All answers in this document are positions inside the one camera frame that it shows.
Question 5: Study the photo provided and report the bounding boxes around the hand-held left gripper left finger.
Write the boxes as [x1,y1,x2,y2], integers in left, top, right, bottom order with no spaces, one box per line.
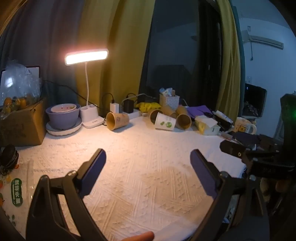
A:
[26,148,108,241]

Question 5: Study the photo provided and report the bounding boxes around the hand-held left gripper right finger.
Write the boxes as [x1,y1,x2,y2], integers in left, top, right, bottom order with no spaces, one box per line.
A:
[190,149,270,241]

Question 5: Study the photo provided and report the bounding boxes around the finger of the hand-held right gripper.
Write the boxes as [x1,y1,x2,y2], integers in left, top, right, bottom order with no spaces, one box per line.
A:
[232,132,282,151]
[220,140,280,164]

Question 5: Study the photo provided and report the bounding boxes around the brown paper cup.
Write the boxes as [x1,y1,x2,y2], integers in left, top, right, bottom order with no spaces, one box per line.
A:
[148,108,165,125]
[161,105,177,118]
[176,105,189,116]
[175,113,192,130]
[106,111,130,131]

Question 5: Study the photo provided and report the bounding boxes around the white paper cup green print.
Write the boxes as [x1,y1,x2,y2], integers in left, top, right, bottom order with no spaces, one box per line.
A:
[154,112,175,131]

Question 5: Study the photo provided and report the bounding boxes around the person's left hand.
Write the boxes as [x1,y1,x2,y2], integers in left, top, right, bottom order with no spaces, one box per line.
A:
[121,231,155,241]

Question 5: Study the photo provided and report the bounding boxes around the white mug with yellow print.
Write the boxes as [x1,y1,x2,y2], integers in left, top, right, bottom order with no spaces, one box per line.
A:
[233,117,257,134]

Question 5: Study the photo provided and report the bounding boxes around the white tube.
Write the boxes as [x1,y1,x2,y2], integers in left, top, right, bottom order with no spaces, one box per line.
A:
[213,110,233,123]

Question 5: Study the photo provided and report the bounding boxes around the white and yellow tissue box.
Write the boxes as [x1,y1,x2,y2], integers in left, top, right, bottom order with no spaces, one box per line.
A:
[194,115,221,136]

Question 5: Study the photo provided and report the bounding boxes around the dark monitor screen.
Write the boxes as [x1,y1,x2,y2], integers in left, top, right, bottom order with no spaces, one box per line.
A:
[242,83,268,118]

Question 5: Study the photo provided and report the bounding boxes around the white plate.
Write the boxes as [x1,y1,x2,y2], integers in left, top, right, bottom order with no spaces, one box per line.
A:
[46,117,83,136]

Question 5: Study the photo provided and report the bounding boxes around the white textured tablecloth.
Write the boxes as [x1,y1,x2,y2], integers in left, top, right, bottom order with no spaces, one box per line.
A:
[7,115,246,241]

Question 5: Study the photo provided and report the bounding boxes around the purple cloth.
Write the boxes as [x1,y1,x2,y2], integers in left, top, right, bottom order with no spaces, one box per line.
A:
[186,105,213,119]

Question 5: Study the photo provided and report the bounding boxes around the purple bowl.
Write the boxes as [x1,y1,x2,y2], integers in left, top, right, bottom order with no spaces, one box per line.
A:
[46,103,82,131]

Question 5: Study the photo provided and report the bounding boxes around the white power strip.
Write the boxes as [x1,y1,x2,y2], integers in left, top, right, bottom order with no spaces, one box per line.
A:
[116,109,142,120]

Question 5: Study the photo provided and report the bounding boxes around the white bowl with pink inside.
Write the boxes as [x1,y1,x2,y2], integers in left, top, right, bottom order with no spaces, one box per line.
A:
[50,104,77,114]

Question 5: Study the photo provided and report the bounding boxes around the black power adapter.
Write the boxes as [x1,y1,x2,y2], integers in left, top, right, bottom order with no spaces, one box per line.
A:
[122,99,134,114]

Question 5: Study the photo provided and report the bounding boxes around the white woven basket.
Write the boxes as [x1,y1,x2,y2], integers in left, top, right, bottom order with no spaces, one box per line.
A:
[159,94,180,110]

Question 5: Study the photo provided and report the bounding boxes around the plastic bag with green label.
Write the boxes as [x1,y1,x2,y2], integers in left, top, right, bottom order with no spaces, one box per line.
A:
[0,162,33,233]

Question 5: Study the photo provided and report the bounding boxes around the yellow curtain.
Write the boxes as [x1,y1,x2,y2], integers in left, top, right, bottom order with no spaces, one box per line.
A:
[76,0,156,112]
[217,0,242,119]

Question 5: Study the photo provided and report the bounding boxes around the yellow cloth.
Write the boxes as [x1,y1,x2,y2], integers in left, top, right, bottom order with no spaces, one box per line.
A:
[135,101,162,112]

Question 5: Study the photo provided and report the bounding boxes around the cardboard box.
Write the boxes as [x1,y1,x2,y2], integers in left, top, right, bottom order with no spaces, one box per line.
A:
[0,97,48,147]

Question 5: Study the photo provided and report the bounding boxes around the black round headphones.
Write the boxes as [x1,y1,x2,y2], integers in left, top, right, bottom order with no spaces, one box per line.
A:
[0,144,19,176]

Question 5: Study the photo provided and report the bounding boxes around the white air conditioner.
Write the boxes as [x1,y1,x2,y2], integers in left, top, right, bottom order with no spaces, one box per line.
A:
[242,34,285,50]

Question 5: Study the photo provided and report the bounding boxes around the pile of oranges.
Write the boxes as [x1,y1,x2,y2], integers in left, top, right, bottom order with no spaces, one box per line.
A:
[3,97,28,112]

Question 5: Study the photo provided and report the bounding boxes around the dark window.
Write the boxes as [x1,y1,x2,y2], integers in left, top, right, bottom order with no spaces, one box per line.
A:
[140,0,223,107]

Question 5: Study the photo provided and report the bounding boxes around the white desk lamp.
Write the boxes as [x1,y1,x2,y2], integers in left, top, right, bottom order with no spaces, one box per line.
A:
[65,48,109,128]

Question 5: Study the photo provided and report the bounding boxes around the clear plastic bag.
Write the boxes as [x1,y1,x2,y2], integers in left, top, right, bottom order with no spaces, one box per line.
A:
[0,60,43,114]

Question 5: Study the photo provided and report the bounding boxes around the grey curtain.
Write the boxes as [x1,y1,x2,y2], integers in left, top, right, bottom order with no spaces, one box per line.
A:
[0,0,85,109]

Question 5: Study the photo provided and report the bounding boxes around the black power cable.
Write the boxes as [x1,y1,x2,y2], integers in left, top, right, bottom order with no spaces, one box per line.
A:
[42,79,103,110]

